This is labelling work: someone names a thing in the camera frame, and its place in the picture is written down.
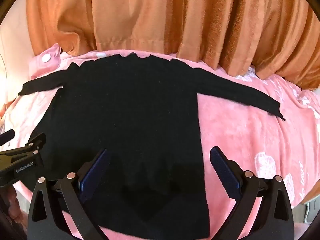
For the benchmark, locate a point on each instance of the grey object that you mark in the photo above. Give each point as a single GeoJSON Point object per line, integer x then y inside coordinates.
{"type": "Point", "coordinates": [309, 211]}

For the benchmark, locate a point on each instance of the orange curtain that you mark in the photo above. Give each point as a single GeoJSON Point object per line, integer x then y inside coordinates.
{"type": "Point", "coordinates": [150, 12]}

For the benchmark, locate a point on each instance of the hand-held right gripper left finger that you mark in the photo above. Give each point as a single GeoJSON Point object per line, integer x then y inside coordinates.
{"type": "Point", "coordinates": [93, 172]}

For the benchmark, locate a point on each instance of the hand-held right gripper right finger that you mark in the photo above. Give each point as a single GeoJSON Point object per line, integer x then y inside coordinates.
{"type": "Point", "coordinates": [225, 175]}

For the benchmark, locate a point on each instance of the white round button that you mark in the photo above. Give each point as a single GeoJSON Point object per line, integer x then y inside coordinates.
{"type": "Point", "coordinates": [46, 58]}

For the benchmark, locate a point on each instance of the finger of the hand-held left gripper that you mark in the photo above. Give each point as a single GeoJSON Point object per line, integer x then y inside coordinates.
{"type": "Point", "coordinates": [37, 141]}
{"type": "Point", "coordinates": [6, 137]}

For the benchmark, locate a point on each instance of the black sweater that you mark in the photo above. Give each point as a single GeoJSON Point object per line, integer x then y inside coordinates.
{"type": "Point", "coordinates": [125, 105]}

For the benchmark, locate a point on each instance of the pink printed blanket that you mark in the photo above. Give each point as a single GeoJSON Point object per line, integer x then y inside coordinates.
{"type": "Point", "coordinates": [250, 130]}

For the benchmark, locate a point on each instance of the person's left hand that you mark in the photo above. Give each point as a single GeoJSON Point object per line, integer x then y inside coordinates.
{"type": "Point", "coordinates": [12, 202]}

